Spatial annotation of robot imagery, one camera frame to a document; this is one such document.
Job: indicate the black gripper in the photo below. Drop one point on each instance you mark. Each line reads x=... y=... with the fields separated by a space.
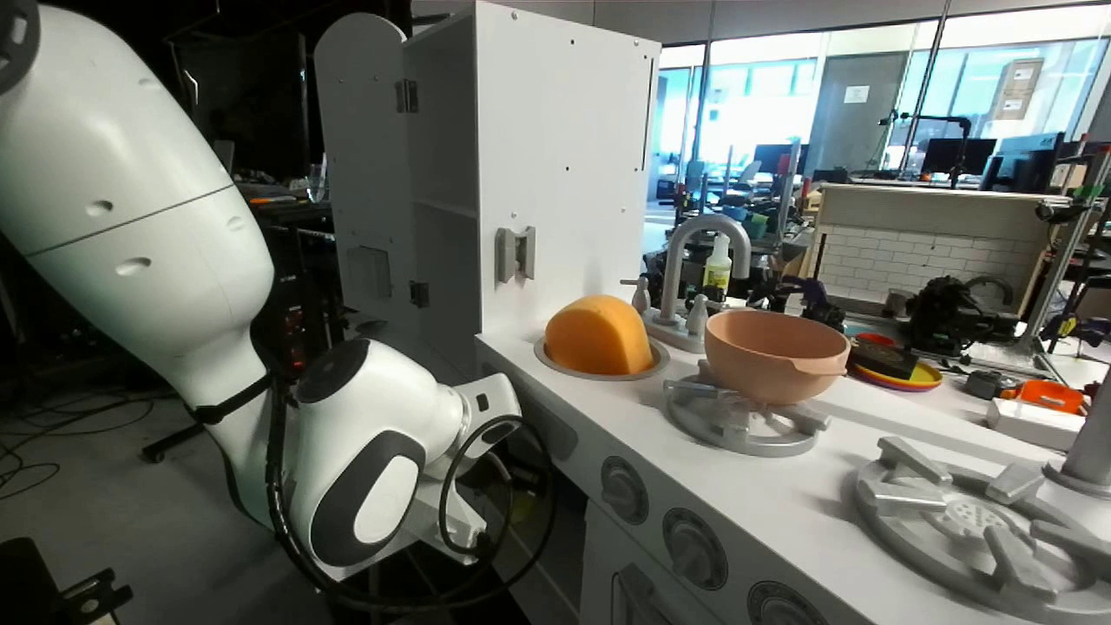
x=507 y=498

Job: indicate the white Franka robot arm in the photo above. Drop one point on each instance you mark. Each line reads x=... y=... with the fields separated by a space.
x=115 y=211

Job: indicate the round grey oven knob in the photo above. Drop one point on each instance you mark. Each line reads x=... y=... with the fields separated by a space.
x=624 y=491
x=780 y=605
x=695 y=549

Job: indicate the orange dome bowl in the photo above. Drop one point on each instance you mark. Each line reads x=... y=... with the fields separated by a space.
x=595 y=337

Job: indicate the grey toy burner grate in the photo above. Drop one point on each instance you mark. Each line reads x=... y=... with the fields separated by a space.
x=740 y=424
x=985 y=531

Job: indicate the grey toy faucet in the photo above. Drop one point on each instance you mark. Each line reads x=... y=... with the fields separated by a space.
x=675 y=265

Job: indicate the wooden bowl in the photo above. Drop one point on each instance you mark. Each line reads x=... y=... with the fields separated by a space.
x=769 y=366

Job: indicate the clear spray bottle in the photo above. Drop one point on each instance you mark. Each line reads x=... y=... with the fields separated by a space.
x=720 y=273

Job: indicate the white toy kitchen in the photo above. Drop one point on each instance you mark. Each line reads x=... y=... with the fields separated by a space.
x=558 y=149

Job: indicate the black object on plate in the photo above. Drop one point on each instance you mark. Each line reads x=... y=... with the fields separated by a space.
x=888 y=362

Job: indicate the orange yellow plate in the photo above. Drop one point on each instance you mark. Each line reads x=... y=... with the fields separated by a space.
x=913 y=380

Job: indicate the black equipment pile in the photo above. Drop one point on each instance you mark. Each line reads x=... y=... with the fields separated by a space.
x=949 y=313

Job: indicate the white flat box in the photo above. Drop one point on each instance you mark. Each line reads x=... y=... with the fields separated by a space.
x=1028 y=424

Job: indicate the orange hand tool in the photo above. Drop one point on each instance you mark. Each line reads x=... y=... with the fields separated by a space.
x=1048 y=397

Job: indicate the dark background monitor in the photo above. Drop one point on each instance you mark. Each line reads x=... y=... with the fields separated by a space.
x=961 y=156

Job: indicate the grey metal pole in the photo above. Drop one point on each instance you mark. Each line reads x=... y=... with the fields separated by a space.
x=1094 y=446

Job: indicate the grey wall bracket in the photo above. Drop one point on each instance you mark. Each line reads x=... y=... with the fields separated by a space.
x=515 y=254

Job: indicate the black clamp mount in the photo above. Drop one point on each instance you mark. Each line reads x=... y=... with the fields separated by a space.
x=36 y=586

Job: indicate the framed wall poster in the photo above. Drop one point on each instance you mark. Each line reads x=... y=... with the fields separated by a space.
x=1020 y=90

